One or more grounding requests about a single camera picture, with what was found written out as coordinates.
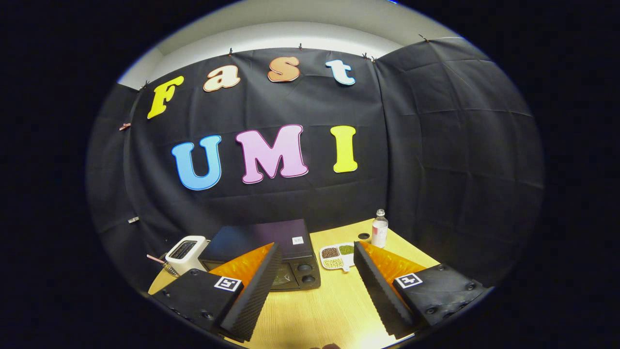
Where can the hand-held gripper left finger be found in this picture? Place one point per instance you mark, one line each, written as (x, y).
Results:
(254, 295)

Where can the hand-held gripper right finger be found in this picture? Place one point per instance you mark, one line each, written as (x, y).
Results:
(375, 291)

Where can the black toaster oven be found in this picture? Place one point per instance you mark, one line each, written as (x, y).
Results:
(261, 235)

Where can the white bread toaster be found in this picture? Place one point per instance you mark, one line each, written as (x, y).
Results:
(186, 259)

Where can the white divided dish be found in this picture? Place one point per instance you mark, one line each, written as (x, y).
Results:
(348, 261)

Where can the pile of yellow soybeans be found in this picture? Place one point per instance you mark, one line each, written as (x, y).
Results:
(333, 263)

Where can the pile of green beans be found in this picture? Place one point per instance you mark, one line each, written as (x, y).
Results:
(346, 249)

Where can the clear plastic bottle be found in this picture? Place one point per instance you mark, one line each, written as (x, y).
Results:
(379, 232)

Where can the pile of red beans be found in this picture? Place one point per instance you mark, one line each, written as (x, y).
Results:
(330, 252)

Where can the clear glass cup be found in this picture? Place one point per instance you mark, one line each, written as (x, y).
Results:
(170, 269)

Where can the pink striped straw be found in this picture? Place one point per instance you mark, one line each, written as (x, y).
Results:
(155, 259)

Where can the black backdrop cloth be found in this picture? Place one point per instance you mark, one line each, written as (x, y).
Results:
(436, 145)

